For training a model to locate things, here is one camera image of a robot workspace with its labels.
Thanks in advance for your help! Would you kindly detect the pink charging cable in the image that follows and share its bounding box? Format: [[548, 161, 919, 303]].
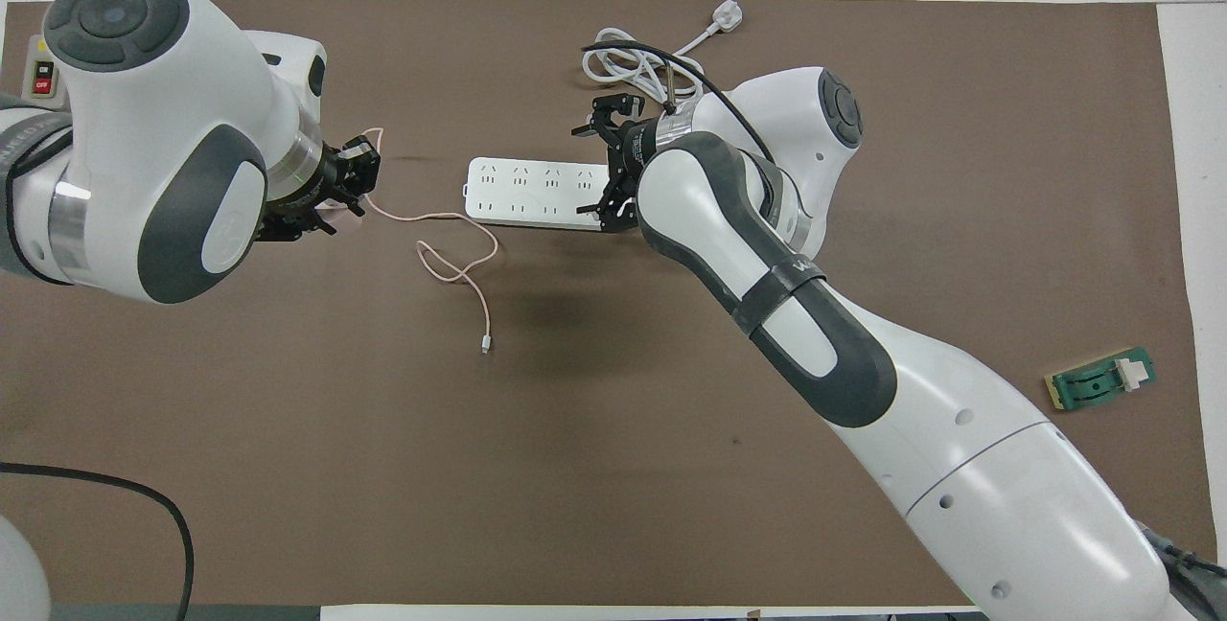
[[360, 126, 499, 355]]

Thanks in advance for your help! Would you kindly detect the white power strip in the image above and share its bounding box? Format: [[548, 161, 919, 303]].
[[464, 156, 614, 231]]

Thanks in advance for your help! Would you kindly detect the grey push button box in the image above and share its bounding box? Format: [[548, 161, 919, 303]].
[[24, 32, 63, 103]]

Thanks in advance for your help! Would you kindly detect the brown table mat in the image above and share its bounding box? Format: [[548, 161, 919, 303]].
[[0, 0, 1218, 608]]

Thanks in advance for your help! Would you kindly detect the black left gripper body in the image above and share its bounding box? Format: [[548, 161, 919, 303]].
[[257, 146, 353, 241]]

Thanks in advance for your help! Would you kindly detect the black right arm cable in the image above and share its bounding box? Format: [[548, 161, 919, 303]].
[[581, 39, 773, 167]]

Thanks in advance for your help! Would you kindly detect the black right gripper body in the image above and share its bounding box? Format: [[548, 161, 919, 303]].
[[605, 117, 663, 220]]

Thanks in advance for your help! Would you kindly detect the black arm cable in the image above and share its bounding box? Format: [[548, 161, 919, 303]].
[[581, 39, 773, 167], [0, 461, 196, 621]]

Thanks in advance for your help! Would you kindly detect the white power cord with plug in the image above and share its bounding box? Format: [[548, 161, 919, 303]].
[[581, 0, 747, 100]]

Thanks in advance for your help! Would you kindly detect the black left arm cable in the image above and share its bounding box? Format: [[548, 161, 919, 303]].
[[0, 461, 196, 621]]

